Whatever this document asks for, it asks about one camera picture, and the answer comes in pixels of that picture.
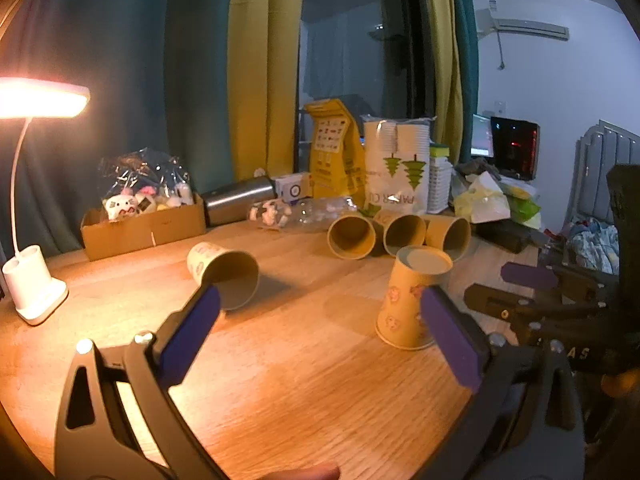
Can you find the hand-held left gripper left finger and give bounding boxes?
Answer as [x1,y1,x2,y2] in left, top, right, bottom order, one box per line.
[54,282,231,480]

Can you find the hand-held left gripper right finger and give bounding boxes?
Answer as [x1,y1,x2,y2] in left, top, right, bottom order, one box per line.
[419,285,588,480]

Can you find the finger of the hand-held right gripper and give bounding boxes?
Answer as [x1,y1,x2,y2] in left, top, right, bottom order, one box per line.
[463,283,608,346]
[501,261,618,306]

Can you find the yellow paper cup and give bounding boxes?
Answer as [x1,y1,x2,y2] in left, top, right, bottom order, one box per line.
[186,241,261,311]
[327,212,377,261]
[425,215,472,262]
[375,245,453,351]
[382,212,427,257]

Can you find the person's left hand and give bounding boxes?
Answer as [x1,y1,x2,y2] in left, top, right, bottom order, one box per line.
[260,462,342,480]

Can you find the patterned blanket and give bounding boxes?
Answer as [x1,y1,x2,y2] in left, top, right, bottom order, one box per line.
[562,217,621,276]

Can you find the green packets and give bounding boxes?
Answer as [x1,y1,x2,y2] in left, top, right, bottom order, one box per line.
[500,182,543,231]

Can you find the grey bed headboard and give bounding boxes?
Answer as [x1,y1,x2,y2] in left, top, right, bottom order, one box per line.
[567,119,640,231]

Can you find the white plastic bag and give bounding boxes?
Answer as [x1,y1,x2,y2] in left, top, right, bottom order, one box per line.
[452,171,512,224]

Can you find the cardboard box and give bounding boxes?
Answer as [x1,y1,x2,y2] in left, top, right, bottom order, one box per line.
[81,194,207,262]

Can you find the black computer case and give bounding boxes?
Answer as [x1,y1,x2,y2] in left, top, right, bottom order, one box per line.
[490,116,541,181]

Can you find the steel tumbler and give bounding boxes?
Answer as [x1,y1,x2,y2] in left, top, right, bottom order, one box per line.
[201,176,277,227]

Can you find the plastic bag of plush toys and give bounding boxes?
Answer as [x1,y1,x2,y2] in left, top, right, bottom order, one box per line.
[98,147,195,222]

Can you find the computer monitor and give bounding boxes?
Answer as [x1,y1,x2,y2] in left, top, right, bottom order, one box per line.
[471,114,496,158]

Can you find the white desk lamp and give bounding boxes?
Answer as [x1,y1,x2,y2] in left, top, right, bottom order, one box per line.
[0,77,91,326]

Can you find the clear plastic bottle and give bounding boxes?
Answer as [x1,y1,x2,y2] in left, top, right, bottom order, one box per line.
[248,196,361,233]

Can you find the small white box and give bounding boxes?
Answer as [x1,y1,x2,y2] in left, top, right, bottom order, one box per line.
[275,172,312,204]

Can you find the pack of white paper cups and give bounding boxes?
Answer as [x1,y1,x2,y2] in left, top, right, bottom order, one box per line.
[361,116,437,218]

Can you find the yellow paper bag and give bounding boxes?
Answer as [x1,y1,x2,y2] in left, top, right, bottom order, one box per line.
[304,99,366,200]

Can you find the teal curtain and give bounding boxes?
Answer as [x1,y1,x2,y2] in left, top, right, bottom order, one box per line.
[0,0,233,261]
[447,0,481,166]

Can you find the yellow curtain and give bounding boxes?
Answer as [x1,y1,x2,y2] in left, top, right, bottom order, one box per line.
[227,0,307,181]
[422,0,463,161]

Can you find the white air conditioner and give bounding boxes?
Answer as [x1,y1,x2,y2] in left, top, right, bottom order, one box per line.
[475,7,571,41]

